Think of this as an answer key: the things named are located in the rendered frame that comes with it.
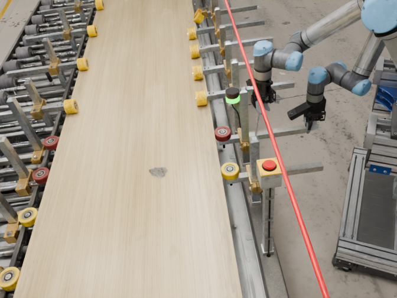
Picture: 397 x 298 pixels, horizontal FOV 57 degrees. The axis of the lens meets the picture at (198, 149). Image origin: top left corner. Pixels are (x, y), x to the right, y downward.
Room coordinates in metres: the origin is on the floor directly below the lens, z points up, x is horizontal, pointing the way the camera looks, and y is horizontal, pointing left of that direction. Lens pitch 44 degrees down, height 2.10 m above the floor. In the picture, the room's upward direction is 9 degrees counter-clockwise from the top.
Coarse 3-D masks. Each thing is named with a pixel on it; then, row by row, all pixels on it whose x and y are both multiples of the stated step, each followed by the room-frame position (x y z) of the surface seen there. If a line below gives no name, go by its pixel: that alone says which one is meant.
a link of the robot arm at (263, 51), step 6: (258, 42) 1.32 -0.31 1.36; (264, 42) 1.31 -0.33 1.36; (270, 42) 1.30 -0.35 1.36; (258, 48) 1.27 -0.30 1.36; (264, 48) 1.27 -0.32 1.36; (270, 48) 1.27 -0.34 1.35; (258, 54) 1.27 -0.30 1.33; (264, 54) 1.26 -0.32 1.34; (270, 54) 1.25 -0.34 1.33; (258, 60) 1.27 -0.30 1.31; (264, 60) 1.26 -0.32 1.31; (270, 60) 1.24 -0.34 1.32; (258, 66) 1.27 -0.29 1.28; (264, 66) 1.26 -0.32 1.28; (270, 66) 1.25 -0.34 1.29; (264, 72) 1.26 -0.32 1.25
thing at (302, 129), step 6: (294, 126) 1.34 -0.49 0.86; (300, 126) 1.33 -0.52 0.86; (252, 132) 1.34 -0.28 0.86; (258, 132) 1.33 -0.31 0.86; (264, 132) 1.32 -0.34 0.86; (276, 132) 1.31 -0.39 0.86; (282, 132) 1.31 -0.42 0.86; (288, 132) 1.31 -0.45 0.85; (294, 132) 1.31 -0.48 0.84; (300, 132) 1.31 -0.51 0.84; (234, 138) 1.32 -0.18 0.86; (264, 138) 1.31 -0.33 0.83; (222, 144) 1.32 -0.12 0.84
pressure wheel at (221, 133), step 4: (216, 128) 1.36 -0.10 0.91; (220, 128) 1.36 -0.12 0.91; (224, 128) 1.35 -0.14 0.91; (228, 128) 1.35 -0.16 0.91; (216, 132) 1.33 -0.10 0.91; (220, 132) 1.33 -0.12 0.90; (224, 132) 1.33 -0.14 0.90; (228, 132) 1.32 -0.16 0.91; (216, 136) 1.31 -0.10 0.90; (220, 136) 1.30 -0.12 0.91; (224, 136) 1.30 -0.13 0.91; (228, 136) 1.30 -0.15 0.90; (220, 140) 1.30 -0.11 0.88; (224, 140) 1.29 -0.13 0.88
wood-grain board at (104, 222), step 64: (128, 0) 3.21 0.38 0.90; (128, 64) 2.13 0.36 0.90; (192, 64) 2.00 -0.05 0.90; (64, 128) 1.57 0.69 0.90; (128, 128) 1.48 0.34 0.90; (192, 128) 1.40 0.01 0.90; (64, 192) 1.11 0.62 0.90; (128, 192) 1.05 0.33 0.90; (192, 192) 0.99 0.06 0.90; (64, 256) 0.78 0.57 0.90; (128, 256) 0.74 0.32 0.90; (192, 256) 0.70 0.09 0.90
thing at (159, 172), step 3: (156, 168) 1.15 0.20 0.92; (159, 168) 1.15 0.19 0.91; (162, 168) 1.15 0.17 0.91; (165, 168) 1.15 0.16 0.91; (150, 171) 1.14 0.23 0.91; (153, 171) 1.14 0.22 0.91; (156, 171) 1.14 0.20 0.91; (159, 171) 1.12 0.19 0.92; (162, 171) 1.13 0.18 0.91; (165, 171) 1.13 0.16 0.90; (153, 174) 1.12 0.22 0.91; (156, 174) 1.12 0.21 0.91; (159, 174) 1.12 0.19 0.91; (162, 174) 1.11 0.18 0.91; (159, 177) 1.10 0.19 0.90
